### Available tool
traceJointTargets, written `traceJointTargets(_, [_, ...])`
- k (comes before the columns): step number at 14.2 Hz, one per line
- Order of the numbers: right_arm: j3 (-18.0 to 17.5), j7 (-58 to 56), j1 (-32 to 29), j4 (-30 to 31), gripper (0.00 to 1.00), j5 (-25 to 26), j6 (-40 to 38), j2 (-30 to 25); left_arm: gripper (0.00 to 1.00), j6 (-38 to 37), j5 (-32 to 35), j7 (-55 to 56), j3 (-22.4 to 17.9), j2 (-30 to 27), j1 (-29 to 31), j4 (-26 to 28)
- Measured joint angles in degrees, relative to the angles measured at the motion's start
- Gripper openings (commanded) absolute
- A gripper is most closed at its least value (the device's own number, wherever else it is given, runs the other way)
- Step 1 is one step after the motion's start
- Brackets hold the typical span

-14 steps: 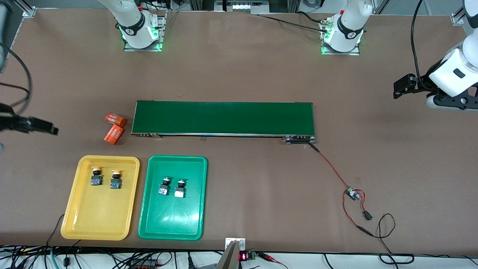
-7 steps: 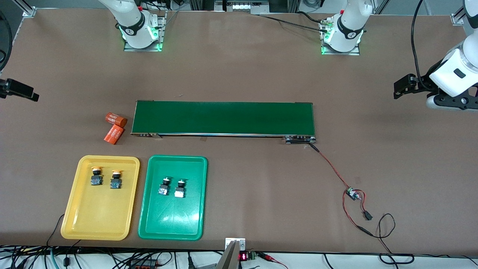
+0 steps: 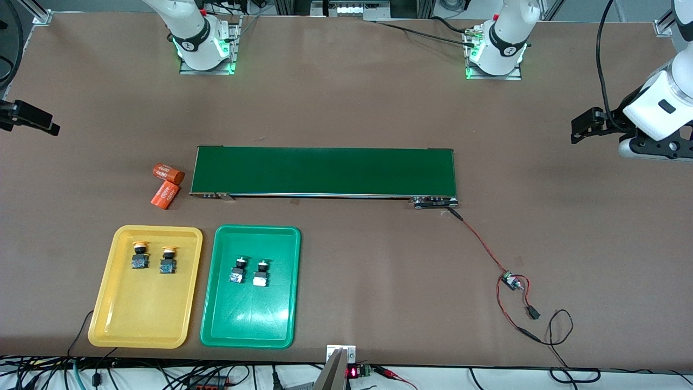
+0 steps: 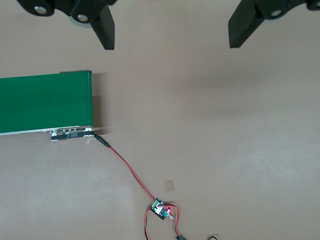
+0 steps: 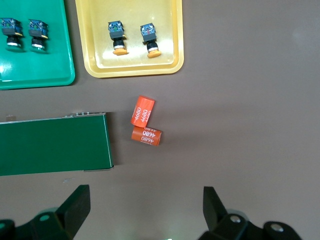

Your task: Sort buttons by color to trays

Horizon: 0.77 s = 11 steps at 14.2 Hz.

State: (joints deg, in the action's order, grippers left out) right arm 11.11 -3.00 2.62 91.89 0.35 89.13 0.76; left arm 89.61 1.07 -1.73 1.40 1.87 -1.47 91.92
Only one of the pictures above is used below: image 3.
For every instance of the small speed controller board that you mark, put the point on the small speed controller board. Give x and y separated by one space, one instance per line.
509 280

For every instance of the green belt conveyor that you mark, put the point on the green belt conveyor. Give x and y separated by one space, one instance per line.
325 170

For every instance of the red clip leads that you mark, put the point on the red clip leads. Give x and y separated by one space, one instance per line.
395 375

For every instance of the green push button switch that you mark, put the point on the green push button switch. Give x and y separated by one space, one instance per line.
236 276
261 279

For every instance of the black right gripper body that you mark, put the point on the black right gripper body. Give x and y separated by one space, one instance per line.
12 112

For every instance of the orange cylinder printed 4680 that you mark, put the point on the orange cylinder printed 4680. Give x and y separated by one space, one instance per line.
168 173
165 195

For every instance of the green plastic tray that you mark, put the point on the green plastic tray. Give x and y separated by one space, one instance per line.
254 319

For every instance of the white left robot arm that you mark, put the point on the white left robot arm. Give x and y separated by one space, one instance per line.
666 103

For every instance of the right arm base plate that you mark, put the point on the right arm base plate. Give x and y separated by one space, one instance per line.
206 71

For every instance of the grey control box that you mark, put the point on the grey control box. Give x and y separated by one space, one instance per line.
352 10

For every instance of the aluminium corner bracket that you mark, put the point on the aluminium corner bracket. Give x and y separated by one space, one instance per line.
663 27
42 16

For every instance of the yellow push button switch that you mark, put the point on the yellow push button switch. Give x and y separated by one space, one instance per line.
139 261
168 264

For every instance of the red digit display module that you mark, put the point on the red digit display module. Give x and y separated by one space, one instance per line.
353 372

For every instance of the yellow plastic tray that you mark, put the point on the yellow plastic tray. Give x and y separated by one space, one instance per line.
135 309

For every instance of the black orange power strip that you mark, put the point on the black orange power strip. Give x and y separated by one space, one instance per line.
211 384

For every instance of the aluminium camera mount profile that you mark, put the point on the aluminium camera mount profile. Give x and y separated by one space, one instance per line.
335 374

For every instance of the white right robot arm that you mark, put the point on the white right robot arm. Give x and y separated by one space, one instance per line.
189 32

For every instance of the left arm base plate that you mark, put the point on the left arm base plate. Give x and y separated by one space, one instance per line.
492 77

